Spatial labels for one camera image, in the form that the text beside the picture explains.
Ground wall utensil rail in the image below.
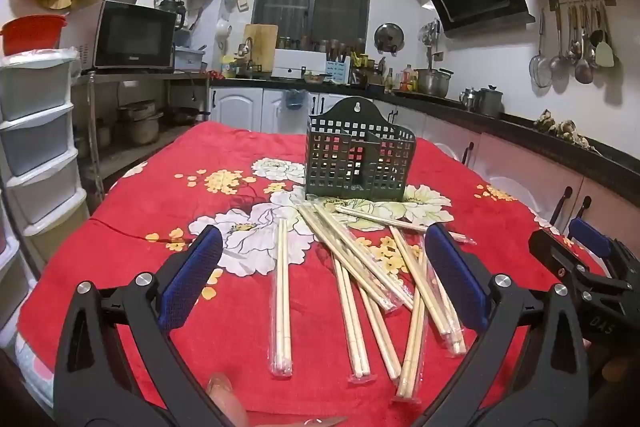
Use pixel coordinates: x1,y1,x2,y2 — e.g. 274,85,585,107
548,0,617,12

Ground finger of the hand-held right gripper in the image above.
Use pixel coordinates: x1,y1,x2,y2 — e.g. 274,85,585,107
528,229,591,280
568,217,636,278

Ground black microwave oven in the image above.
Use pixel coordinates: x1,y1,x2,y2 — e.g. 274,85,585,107
60,0,177,72

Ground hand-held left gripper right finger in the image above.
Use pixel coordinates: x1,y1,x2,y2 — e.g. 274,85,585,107
410,223,591,427

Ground large steel stockpot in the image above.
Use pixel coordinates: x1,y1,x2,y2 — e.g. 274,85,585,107
416,68,453,98

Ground metal shelf rack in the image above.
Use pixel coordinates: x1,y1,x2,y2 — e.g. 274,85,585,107
70,69,211,202

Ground steel ladle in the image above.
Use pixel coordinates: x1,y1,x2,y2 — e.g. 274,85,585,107
575,4,594,85

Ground red plastic basin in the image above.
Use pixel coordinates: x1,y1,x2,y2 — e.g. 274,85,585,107
0,14,68,56

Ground wooden cutting board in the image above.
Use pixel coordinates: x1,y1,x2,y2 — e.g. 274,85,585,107
243,24,279,75

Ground white plastic drawer tower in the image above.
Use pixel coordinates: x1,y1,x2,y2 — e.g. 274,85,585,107
0,48,91,248

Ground blue knife block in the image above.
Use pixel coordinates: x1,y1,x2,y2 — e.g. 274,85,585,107
326,59,351,85

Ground green plastic utensil basket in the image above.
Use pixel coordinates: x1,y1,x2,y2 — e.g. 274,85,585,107
305,97,407,202

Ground green spatula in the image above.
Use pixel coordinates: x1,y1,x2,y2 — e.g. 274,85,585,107
595,2,616,68

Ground black blender jug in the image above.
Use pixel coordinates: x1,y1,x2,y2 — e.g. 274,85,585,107
159,0,187,30

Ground set of wooden chopsticks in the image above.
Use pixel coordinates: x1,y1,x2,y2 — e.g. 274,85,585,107
270,199,478,403

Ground person's left hand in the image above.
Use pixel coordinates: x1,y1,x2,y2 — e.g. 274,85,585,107
206,373,251,427

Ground stacked steel pots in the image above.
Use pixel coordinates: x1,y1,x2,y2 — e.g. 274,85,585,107
117,101,163,145

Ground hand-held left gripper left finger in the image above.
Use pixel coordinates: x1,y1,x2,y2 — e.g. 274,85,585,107
54,224,224,427

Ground red floral blanket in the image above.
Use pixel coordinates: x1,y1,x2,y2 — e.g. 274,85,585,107
15,122,601,427

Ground black kitchen countertop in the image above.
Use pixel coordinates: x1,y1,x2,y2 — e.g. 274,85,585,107
207,74,640,188

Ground blue dish rack box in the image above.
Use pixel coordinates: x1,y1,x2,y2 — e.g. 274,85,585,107
174,46,206,72

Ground white countertop box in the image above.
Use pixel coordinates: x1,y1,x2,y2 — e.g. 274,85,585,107
274,49,331,80

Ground white hanging jug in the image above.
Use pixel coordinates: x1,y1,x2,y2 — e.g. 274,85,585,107
215,19,233,52

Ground steel slotted spoon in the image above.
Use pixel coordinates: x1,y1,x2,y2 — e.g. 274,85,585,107
550,7,571,80

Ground steel kettle canister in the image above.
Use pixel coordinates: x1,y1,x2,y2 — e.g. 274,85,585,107
477,85,504,118

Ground brown lumpy bundle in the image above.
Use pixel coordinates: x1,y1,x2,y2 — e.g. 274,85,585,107
533,109,598,152

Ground black wok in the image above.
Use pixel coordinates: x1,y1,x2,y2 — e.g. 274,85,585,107
165,107,211,125

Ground steel faucet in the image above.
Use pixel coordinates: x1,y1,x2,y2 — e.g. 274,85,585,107
237,38,256,68

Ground steel pot lid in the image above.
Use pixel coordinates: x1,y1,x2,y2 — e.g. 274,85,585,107
374,23,405,55

